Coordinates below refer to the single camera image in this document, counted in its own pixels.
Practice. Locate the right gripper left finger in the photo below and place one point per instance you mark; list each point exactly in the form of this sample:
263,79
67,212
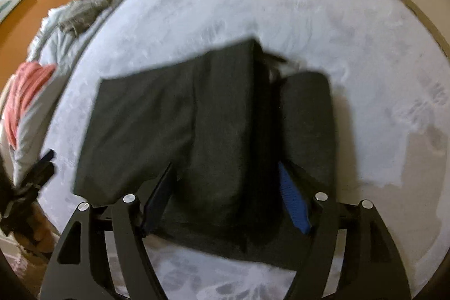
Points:
79,267

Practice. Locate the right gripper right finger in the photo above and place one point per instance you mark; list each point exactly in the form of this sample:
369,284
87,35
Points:
352,254

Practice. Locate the dark grey pants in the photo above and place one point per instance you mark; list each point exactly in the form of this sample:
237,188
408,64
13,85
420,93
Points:
227,123

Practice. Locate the person's left hand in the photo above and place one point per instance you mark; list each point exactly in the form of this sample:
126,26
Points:
40,236

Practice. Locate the coral pink blanket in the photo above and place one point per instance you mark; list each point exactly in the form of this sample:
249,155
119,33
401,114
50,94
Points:
29,78

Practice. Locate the light grey duvet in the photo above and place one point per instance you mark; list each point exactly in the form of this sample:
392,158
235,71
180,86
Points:
49,46

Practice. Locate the grey crumpled garment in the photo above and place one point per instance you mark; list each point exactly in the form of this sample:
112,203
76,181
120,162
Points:
80,15

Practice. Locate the bed with butterfly sheet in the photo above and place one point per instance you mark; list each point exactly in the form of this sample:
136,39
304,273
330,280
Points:
389,80

